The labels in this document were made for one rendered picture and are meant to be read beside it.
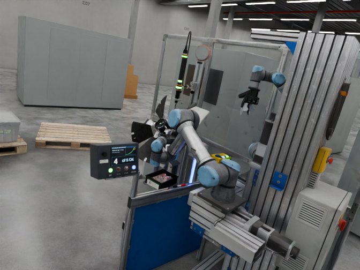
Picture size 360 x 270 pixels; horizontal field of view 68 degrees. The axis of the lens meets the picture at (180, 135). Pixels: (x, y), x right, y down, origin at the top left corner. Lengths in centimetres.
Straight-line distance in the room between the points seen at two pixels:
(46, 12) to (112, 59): 677
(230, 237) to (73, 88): 659
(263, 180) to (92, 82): 654
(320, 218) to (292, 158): 33
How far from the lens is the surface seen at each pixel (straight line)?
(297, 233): 165
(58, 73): 744
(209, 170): 144
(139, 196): 185
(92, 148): 157
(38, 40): 730
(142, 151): 226
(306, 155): 158
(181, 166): 269
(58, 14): 1425
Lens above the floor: 178
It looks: 16 degrees down
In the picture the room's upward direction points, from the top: 11 degrees clockwise
